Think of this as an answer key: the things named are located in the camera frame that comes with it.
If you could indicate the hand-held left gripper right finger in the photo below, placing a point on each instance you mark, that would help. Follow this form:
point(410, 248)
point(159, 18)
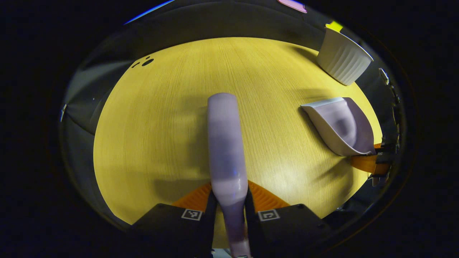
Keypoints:
point(283, 229)

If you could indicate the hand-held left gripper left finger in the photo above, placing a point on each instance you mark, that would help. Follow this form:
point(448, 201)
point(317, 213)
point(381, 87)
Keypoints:
point(172, 229)

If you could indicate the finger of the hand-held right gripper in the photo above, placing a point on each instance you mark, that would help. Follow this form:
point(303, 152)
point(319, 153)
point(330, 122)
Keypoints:
point(365, 163)
point(377, 145)

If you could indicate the small grey dustpan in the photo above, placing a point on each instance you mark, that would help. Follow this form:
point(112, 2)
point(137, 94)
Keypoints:
point(340, 125)

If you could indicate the white ribbed cup garbage bin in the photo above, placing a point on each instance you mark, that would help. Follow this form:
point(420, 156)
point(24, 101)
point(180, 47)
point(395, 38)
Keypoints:
point(342, 59)

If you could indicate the small grey broom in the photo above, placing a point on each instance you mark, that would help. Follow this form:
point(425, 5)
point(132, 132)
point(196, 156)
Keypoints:
point(226, 150)

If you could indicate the wooden desktop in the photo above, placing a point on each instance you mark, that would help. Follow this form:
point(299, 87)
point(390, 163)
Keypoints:
point(161, 125)

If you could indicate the white cloth clip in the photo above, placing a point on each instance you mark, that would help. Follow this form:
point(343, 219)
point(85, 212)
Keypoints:
point(63, 111)

